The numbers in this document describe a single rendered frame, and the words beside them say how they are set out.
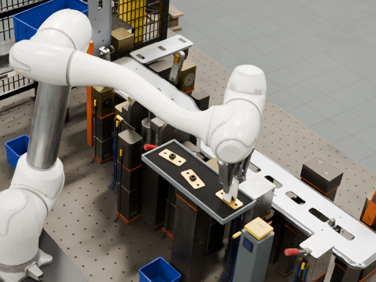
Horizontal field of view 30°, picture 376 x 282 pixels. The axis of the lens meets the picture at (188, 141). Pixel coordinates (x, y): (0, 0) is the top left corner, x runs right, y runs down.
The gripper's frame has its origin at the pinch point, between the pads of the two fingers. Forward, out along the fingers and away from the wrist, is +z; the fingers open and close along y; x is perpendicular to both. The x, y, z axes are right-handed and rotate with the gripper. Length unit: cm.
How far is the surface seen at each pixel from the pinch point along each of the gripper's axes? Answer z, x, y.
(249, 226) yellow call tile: 4.0, -11.7, -3.2
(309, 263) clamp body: 17.8, -24.8, 11.6
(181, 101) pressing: 20, 63, 38
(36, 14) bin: 7, 133, 17
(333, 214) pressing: 20.0, -14.3, 36.7
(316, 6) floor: 120, 205, 319
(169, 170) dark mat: 4.0, 20.6, -5.5
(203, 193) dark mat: 4.0, 6.6, -4.1
